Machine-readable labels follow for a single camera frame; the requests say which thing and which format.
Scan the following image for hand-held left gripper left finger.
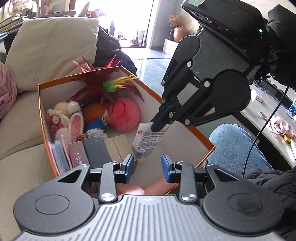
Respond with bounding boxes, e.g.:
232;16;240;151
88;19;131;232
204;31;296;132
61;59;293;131
57;153;135;205

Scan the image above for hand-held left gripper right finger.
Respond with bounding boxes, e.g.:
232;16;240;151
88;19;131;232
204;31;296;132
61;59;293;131
161;153;239;205

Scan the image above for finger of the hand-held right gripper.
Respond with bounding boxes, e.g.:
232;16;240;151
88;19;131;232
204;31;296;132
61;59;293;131
154;55;193;121
151;81;212;133

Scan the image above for white tube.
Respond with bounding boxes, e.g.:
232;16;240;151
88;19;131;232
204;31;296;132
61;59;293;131
133;122;171;164

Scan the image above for tan box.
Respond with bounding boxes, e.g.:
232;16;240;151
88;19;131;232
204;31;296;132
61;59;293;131
112;135;135;161
104;137;123;163

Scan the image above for orange cardboard box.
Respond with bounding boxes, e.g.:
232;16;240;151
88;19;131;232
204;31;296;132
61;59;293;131
38;65;216;200

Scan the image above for dark grey box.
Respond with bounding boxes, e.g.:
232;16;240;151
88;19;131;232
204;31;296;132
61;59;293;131
83;136;113;170

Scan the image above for salmon pink pouch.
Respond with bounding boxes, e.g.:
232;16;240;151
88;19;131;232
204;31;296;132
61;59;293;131
116;178;181;200

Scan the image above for pink plush ball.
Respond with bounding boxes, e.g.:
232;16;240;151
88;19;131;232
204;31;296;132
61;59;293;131
108;97;142;133

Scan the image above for brown vase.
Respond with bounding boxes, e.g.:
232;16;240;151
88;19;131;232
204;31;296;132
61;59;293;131
173;26;190;44

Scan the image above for low beige cabinet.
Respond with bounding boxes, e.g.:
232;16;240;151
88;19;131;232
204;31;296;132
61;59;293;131
162;38;179;55

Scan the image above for pink glitter box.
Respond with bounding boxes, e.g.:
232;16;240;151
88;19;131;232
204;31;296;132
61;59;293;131
68;141;90;169

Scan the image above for dried flowers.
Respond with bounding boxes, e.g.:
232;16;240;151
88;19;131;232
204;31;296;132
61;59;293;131
168;14;183;28

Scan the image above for orange plush doll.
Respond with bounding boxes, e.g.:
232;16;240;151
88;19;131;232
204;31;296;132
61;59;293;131
82;103;112;134

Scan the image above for marble coffee table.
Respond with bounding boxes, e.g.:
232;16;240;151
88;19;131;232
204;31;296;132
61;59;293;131
240;80;296;168

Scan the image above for person's leg in jeans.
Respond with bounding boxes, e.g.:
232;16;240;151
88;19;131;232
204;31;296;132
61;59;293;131
206;123;274;178

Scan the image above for clear plastic card pack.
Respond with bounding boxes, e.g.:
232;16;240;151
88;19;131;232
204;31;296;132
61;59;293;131
48;136;71;175

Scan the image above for crocheted bunny doll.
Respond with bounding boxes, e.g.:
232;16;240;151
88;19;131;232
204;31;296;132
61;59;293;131
46;101;84;142

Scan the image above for black jacket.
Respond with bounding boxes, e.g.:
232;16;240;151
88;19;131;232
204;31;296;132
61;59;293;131
92;25;139;77

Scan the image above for pink bag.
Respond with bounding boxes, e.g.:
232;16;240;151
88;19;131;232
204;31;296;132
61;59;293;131
269;116;296;140

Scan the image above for beige sofa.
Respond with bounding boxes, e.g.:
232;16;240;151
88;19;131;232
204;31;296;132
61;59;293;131
0;50;61;241

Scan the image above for dark grey garment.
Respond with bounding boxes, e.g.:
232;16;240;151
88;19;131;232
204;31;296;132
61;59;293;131
245;166;296;241

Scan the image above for beige cushion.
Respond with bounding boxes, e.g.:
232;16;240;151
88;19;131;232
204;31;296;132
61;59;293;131
5;17;100;93

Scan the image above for pink knit garment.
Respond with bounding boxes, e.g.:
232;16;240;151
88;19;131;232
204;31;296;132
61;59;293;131
0;61;18;120

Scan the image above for grey side table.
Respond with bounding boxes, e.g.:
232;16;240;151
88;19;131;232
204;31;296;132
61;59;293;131
39;10;77;18

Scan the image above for stack of books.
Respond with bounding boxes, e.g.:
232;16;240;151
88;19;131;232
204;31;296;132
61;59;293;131
0;13;24;39

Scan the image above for black cable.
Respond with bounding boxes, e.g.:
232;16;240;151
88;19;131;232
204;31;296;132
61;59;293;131
242;85;290;179

